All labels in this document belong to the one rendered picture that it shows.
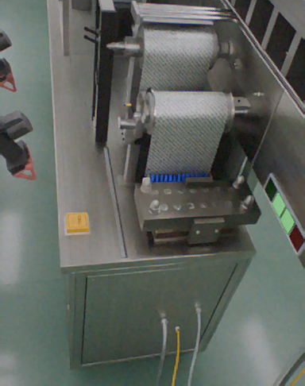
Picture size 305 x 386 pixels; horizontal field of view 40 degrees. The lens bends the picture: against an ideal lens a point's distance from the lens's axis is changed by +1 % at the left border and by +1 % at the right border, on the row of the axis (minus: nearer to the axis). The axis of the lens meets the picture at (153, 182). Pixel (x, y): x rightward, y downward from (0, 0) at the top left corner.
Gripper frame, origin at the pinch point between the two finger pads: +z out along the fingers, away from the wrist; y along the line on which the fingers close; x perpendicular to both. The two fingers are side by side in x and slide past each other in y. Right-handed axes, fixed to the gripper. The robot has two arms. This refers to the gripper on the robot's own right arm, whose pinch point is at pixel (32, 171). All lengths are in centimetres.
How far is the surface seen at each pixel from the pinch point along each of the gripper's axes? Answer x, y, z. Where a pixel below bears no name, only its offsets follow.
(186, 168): -45, -9, 25
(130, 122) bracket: -35.3, 2.5, 4.0
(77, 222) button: -4.2, -14.2, 16.5
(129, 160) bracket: -28.2, 1.6, 18.7
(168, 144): -42.9, -7.8, 11.0
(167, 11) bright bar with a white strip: -63, 25, -11
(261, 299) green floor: -50, -16, 149
